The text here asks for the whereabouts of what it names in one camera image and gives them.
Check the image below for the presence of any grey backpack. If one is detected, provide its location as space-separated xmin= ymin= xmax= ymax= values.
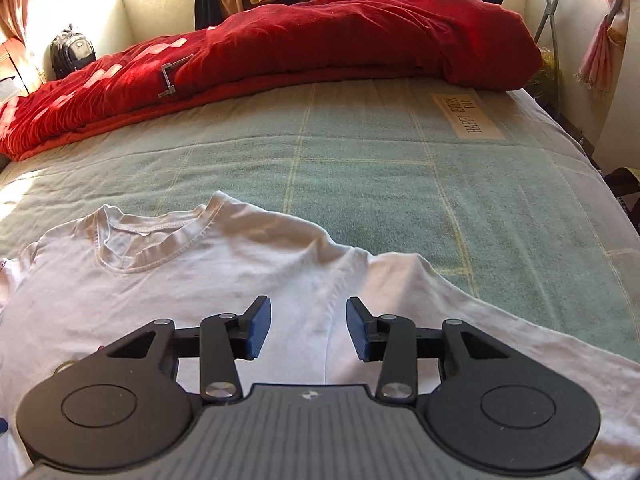
xmin=49 ymin=25 xmax=96 ymax=80

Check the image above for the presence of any metal clothes rack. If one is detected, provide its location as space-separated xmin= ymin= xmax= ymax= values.
xmin=534 ymin=0 xmax=560 ymax=102

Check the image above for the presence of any white printed t-shirt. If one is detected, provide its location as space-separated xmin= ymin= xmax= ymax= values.
xmin=1 ymin=193 xmax=639 ymax=479

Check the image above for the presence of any green plaid bed sheet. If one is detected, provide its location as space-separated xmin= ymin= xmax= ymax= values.
xmin=1 ymin=79 xmax=639 ymax=359

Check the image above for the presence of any wooden headboard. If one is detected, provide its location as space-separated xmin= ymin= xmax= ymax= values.
xmin=0 ymin=38 xmax=42 ymax=104

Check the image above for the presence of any red quilt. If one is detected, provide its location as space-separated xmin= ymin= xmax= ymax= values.
xmin=1 ymin=0 xmax=542 ymax=162

